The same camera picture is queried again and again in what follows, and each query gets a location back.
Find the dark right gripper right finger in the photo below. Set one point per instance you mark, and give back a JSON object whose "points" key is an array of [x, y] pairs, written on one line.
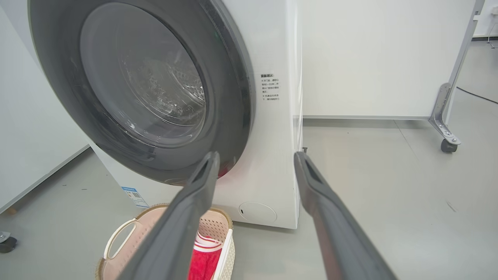
{"points": [[334, 241]]}

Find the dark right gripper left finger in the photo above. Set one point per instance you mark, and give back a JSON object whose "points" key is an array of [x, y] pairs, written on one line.
{"points": [[183, 233]]}

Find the red basketball jersey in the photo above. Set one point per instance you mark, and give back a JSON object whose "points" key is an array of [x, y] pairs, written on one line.
{"points": [[204, 260]]}

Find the round black glass washer door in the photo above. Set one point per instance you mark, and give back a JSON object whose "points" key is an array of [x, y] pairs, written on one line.
{"points": [[58, 77]]}

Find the cream perforated laundry basket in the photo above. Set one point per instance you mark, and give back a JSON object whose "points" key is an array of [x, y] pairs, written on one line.
{"points": [[216, 229]]}

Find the white front-load washing machine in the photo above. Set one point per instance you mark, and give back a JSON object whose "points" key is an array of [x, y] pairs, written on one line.
{"points": [[268, 155]]}

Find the stainless steel washer drum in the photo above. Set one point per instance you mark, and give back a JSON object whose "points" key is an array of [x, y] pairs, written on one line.
{"points": [[171, 89]]}

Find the blue energy label sticker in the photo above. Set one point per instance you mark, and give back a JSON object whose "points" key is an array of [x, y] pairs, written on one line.
{"points": [[135, 197]]}

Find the round white filter cover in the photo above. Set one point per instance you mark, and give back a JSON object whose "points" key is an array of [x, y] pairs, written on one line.
{"points": [[257, 212]]}

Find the black caster wheel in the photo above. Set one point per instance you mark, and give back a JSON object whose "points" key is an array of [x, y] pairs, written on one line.
{"points": [[448, 146], [7, 244]]}

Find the black text notice sticker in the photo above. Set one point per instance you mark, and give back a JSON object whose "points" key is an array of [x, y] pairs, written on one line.
{"points": [[270, 87]]}

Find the white partition panel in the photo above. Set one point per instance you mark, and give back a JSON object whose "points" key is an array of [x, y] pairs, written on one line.
{"points": [[369, 58], [31, 116]]}

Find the metal partition leg bracket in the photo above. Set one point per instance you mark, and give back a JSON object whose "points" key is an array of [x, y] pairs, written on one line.
{"points": [[443, 105]]}

